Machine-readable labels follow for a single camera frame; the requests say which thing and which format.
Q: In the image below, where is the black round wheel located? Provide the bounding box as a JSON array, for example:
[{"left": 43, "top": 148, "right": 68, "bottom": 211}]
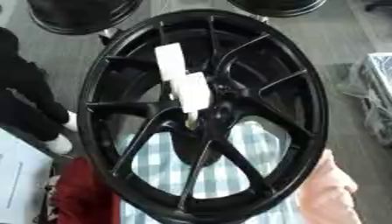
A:
[
  {"left": 225, "top": 0, "right": 330, "bottom": 18},
  {"left": 25, "top": 0, "right": 146, "bottom": 36}
]

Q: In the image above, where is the red cloth bag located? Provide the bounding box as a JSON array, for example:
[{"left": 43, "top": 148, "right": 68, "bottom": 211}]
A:
[{"left": 52, "top": 157, "right": 123, "bottom": 224}]

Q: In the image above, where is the pale flat board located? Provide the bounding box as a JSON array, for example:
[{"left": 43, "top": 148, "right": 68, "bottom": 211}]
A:
[{"left": 0, "top": 128, "right": 55, "bottom": 224}]

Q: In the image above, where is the black spoked wheel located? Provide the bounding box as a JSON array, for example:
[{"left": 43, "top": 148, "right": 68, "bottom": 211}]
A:
[{"left": 74, "top": 8, "right": 331, "bottom": 224}]

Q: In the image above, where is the person's hand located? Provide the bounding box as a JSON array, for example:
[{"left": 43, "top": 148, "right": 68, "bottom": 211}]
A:
[{"left": 294, "top": 148, "right": 365, "bottom": 224}]

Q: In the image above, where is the clear plastic wrapped package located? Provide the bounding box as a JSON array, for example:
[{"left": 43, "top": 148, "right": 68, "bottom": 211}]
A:
[{"left": 337, "top": 52, "right": 392, "bottom": 147}]

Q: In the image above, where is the person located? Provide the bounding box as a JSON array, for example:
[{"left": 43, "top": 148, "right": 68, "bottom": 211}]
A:
[{"left": 0, "top": 27, "right": 81, "bottom": 156}]

